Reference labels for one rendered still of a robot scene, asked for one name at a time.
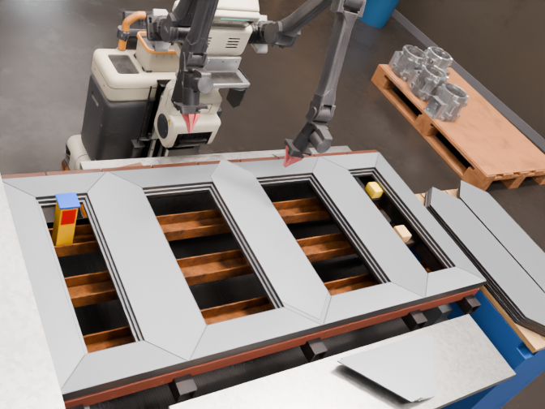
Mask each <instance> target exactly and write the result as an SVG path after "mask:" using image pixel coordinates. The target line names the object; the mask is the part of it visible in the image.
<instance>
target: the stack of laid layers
mask: <svg viewBox="0 0 545 409"><path fill-rule="evenodd" d="M348 171H349V172H350V173H351V175H352V176H353V177H362V176H371V177H372V178H373V179H374V180H375V181H376V183H377V184H378V185H379V186H380V188H381V189H382V190H383V192H384V193H385V194H386V195H387V197H388V198H389V199H390V200H391V201H392V202H393V204H394V205H395V206H396V207H397V209H398V210H399V211H400V213H401V214H402V215H403V217H404V218H405V219H406V220H407V222H408V223H409V224H410V225H411V226H412V227H413V229H414V230H415V231H416V233H417V234H418V235H419V237H420V238H421V239H422V240H423V242H424V243H425V244H426V245H427V246H428V247H429V249H430V250H431V251H432V253H433V254H434V255H435V256H436V258H437V259H438V260H439V262H440V263H441V264H442V265H443V266H444V267H445V268H446V269H448V268H452V267H455V266H456V265H455V264H454V263H453V262H452V261H451V260H450V259H449V258H448V256H447V255H446V254H445V252H444V251H443V250H442V248H441V247H440V246H439V245H438V243H437V242H436V241H435V240H434V239H433V238H432V237H431V235H430V234H429V233H428V232H427V230H426V229H425V228H424V227H423V225H422V224H421V223H420V221H419V220H418V219H417V218H416V217H415V216H414V215H413V213H412V212H411V211H410V209H409V208H408V207H407V206H406V204H405V203H404V202H403V201H402V199H401V198H400V197H399V196H398V194H397V193H396V192H395V191H394V190H393V189H392V188H391V186H390V185H389V184H388V182H387V181H386V180H385V179H384V177H383V176H382V175H381V174H380V172H379V171H378V170H377V169H376V167H370V168H361V169H351V170H348ZM257 180H258V181H259V183H260V185H261V187H263V186H272V185H280V184H289V183H305V182H309V184H310V185H311V186H312V188H313V189H314V191H315V193H316V194H317V195H318V197H319V198H320V199H321V200H322V202H323V203H324V205H325V207H326V208H327V209H328V211H329V212H330V213H331V214H332V216H333V218H334V219H335V221H336V222H337V224H338V225H339V227H340V228H341V229H342V230H343V232H344V233H345V235H346V236H347V238H348V239H349V241H350V242H351V243H352V244H353V246H354V248H355V249H356V250H357V252H358V254H359V255H360V256H361V257H362V259H363V260H364V262H365V263H366V264H367V266H368V268H369V269H370V270H371V271H372V273H373V274H374V276H375V277H376V279H377V280H378V282H379V283H380V284H383V283H387V282H391V281H390V280H389V278H388V277H387V275H386V274H385V272H384V271H383V270H382V269H381V267H380V266H379V264H378V263H377V261H376V260H375V258H374V257H373V256H372V254H371V253H370V252H369V251H368V249H367V247H366V246H365V245H364V243H363V242H362V240H361V239H360V238H359V237H358V235H357V234H356V232H355V231H354V229H353V228H352V227H351V225H350V224H349V223H348V222H347V220H346V219H345V217H344V216H343V214H342V213H341V211H340V210H339V208H338V207H337V206H336V205H335V203H334V202H333V200H332V199H331V197H330V196H329V195H328V193H327V192H326V191H325V190H324V188H323V187H322V185H321V184H320V182H319V181H318V179H317V178H316V177H315V176H314V174H313V173H305V174H288V175H278V176H269V177H260V178H257ZM142 189H143V191H144V194H145V195H146V198H149V197H158V196H173V195H182V194H190V193H198V192H208V193H209V194H210V196H211V197H212V199H213V201H214V203H215V205H216V206H217V208H218V210H219V212H220V214H221V216H222V217H223V219H224V221H225V223H226V225H227V226H228V228H229V229H230V232H231V234H232V235H233V237H234V239H235V241H236V242H237V244H238V246H239V248H240V249H241V251H242V254H243V255H244V256H245V258H246V260H247V263H248V264H249V265H250V267H251V269H252V271H253V273H254V275H255V276H256V278H257V280H258V282H259V284H260V285H261V287H262V289H263V291H264V293H265V294H266V296H267V297H268V300H269V302H270V304H271V305H272V307H273V309H277V308H288V309H289V310H291V311H293V312H296V313H297V314H299V315H301V316H304V317H306V318H308V319H310V320H312V321H314V322H317V323H319V324H321V325H320V326H316V327H314V328H310V329H305V330H302V331H298V332H295V333H292V334H287V335H283V336H280V337H277V338H271V339H268V340H265V341H262V342H257V343H253V344H250V345H246V346H244V347H238V348H234V349H232V350H228V351H223V352H220V353H216V354H213V355H208V356H205V357H201V358H198V359H193V360H189V361H187V362H183V363H180V364H175V365H171V366H168V367H164V368H159V369H156V370H152V371H150V372H144V373H141V374H138V375H134V376H131V377H126V378H123V379H119V380H116V381H111V382H107V383H105V384H101V385H95V386H93V387H89V388H86V389H83V390H77V391H74V392H71V393H68V394H62V398H63V402H64V401H67V400H71V399H73V398H78V397H82V396H85V395H88V394H94V393H96V392H100V391H103V390H108V389H112V388H114V387H118V386H121V385H126V384H130V383H132V382H136V381H141V380H144V379H147V378H150V377H155V376H159V375H162V374H165V373H168V372H173V371H177V370H180V369H183V368H189V367H191V366H195V365H197V364H203V363H206V362H209V361H213V360H215V359H221V358H224V357H227V356H231V355H236V354H239V353H242V352H245V351H250V350H254V349H256V348H260V347H265V346H268V345H272V344H274V343H278V342H283V341H286V340H290V339H292V338H298V337H301V336H304V335H308V334H313V333H315V332H319V331H322V330H325V329H331V328H333V327H337V326H340V325H345V324H349V323H351V322H355V321H360V320H363V319H367V318H369V317H373V316H378V315H381V314H384V313H387V312H392V311H396V310H399V309H402V308H408V307H410V306H414V305H417V304H422V303H426V302H428V301H432V300H434V299H440V298H443V297H446V296H450V295H455V294H458V293H461V292H464V291H469V290H473V289H476V288H479V287H482V286H483V285H484V284H485V283H486V282H480V283H477V284H474V285H471V286H465V287H462V288H459V289H456V290H452V291H447V292H444V293H440V294H438V295H432V296H429V297H425V298H422V299H417V300H414V301H410V302H407V303H404V304H398V305H395V306H392V307H389V308H383V309H380V310H377V311H374V312H369V313H365V314H362V315H359V316H353V317H350V318H347V319H344V320H340V321H335V322H332V323H328V324H325V325H324V320H325V317H326V314H327V311H328V306H329V304H330V300H331V298H332V296H331V295H330V294H329V293H328V294H327V298H326V300H325V304H324V308H323V311H322V314H321V318H320V319H317V318H314V317H313V316H310V315H308V314H306V313H305V312H301V311H299V310H298V309H296V308H293V307H291V306H289V305H287V304H284V303H282V302H281V300H280V298H279V296H278V294H277V293H276V291H275V289H274V288H273V285H272V283H271V282H270V281H269V279H268V277H267V275H266V273H265V272H264V270H263V268H262V267H261V265H260V263H259V262H258V260H257V258H256V256H255V254H254V252H253V251H252V250H251V247H250V245H249V244H248V242H247V240H246V239H245V237H244V235H243V233H242V232H241V230H240V228H239V227H238V224H237V222H236V221H235V220H234V218H233V216H232V214H231V212H230V211H229V209H228V207H227V206H226V204H225V202H224V201H223V199H222V197H221V195H220V193H219V191H218V190H217V188H216V186H215V184H214V182H205V183H188V184H179V185H169V186H159V187H142ZM76 195H77V197H78V200H79V204H80V205H83V207H84V210H85V213H86V214H87V217H88V220H89V223H90V226H91V227H92V232H93V234H94V236H95V238H96V241H97V244H98V247H99V249H100V251H101V255H102V257H103V260H104V262H105V266H106V268H107V270H108V273H109V276H110V279H111V281H112V283H113V286H114V289H115V292H116V294H117V297H118V300H119V303H120V304H121V307H122V310H123V313H124V316H125V318H126V320H127V324H128V326H129V329H130V331H131V334H132V337H133V339H134V341H135V342H139V341H143V340H144V336H143V335H142V332H141V330H140V327H139V324H138V321H137V320H136V317H135V314H134V312H133V309H132V307H131V303H130V301H129V299H128V297H127V293H126V291H125V288H124V286H123V284H122V280H121V278H120V276H119V274H118V270H117V268H116V265H115V263H114V260H113V257H112V256H111V253H110V250H109V247H108V245H107V242H106V241H105V236H104V235H103V232H102V230H101V227H100V224H99V222H98V220H97V216H96V214H95V212H94V209H93V207H92V204H91V201H90V199H89V197H88V193H87V192H86V193H78V194H76ZM36 202H37V204H38V207H39V210H40V213H41V217H42V220H43V222H44V225H45V230H46V233H47V235H48V238H49V243H50V246H51V248H52V251H53V254H54V258H55V261H56V264H57V267H58V271H59V273H60V276H61V279H62V284H63V286H64V289H65V292H66V295H67V299H68V302H69V304H70V307H71V312H72V315H73V317H74V320H75V324H76V328H77V330H78V333H79V337H80V340H81V342H82V346H83V349H84V353H85V354H87V353H88V351H87V348H86V346H85V343H84V339H83V336H82V333H81V330H80V327H79V323H78V321H77V318H76V315H75V310H74V308H73V305H72V302H71V298H70V296H69V293H68V289H67V285H66V283H65V280H64V277H63V275H62V271H61V267H60V264H59V262H58V258H57V255H56V252H55V250H54V245H53V242H52V239H51V237H50V234H49V230H48V227H47V224H46V221H45V217H44V214H43V212H42V209H43V208H51V207H56V202H57V200H56V197H55V196H42V197H36Z"/></svg>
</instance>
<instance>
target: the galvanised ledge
mask: <svg viewBox="0 0 545 409"><path fill-rule="evenodd" d="M326 152H327V153H340V152H352V151H351V150H350V148H349V147H348V146H334V147H330V148H329V150H328V151H326ZM276 153H285V149H281V150H267V151H254V152H240V153H214V154H200V155H186V156H172V157H146V158H132V159H119V160H105V161H81V162H80V165H79V168H80V169H81V170H88V169H101V168H113V167H120V166H127V165H130V164H134V163H138V162H141V164H142V165H143V166H148V165H151V166H152V165H159V163H158V162H157V160H160V159H170V158H180V157H199V156H210V155H220V154H222V155H223V157H224V158H225V160H233V159H238V160H239V159H245V158H257V157H274V156H273V155H272V154H276ZM305 183H306V182H305ZM305 183H289V184H280V185H272V186H263V187H262V188H265V187H280V186H289V185H297V184H305ZM200 194H208V192H198V193H190V194H182V195H173V196H158V197H149V198H147V199H148V200H151V199H160V198H168V197H176V196H192V195H200Z"/></svg>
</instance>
